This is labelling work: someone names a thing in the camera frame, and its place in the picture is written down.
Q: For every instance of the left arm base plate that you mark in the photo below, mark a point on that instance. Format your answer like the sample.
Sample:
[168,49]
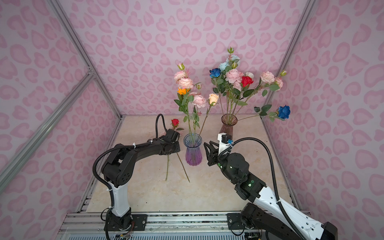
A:
[127,223]

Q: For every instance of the blue purple glass vase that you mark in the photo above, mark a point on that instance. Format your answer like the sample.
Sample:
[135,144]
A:
[193,153]

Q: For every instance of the dark blue rose stem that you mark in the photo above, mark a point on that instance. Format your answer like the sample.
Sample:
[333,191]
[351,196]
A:
[265,112]

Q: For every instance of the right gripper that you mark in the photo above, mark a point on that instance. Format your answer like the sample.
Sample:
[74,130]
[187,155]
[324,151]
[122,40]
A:
[214,154]

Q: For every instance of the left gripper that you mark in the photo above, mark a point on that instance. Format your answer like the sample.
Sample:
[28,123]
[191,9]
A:
[173,137]

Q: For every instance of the pink spray rose stem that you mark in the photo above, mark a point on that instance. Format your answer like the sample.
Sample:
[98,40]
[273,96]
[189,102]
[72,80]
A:
[183,80]

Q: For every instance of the diagonal aluminium frame bar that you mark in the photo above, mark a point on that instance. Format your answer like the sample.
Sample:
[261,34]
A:
[23,155]

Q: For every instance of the single red rose stem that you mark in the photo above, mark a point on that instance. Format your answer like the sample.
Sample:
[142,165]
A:
[247,81]

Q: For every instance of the pale pink peony stem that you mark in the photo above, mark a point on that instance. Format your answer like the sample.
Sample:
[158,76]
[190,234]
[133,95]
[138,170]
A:
[198,102]

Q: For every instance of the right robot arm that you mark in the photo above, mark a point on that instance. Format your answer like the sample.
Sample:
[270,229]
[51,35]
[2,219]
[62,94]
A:
[265,209]

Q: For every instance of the large pink peony stem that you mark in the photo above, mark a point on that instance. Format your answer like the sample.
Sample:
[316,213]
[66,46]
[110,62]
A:
[231,77]

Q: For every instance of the light blue rose stem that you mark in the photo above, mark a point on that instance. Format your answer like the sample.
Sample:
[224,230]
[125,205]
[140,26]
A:
[230,60]

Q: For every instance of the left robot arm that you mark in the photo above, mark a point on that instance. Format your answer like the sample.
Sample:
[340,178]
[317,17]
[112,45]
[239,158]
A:
[119,166]

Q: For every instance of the orange rose stem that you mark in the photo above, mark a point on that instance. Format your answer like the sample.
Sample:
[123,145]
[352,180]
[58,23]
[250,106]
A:
[183,101]

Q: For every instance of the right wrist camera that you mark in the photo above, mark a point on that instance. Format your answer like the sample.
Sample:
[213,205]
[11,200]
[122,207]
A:
[225,141]

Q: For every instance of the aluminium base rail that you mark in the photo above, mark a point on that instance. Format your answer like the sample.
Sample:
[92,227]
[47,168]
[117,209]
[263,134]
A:
[160,226]

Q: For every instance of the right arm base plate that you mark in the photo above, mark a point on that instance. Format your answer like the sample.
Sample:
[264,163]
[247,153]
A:
[236,221]

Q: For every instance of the maroon grey glass vase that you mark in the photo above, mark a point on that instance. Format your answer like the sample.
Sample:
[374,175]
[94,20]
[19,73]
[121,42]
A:
[228,123]

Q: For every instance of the white rose stem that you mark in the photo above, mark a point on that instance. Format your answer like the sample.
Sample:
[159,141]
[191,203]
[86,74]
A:
[249,74]

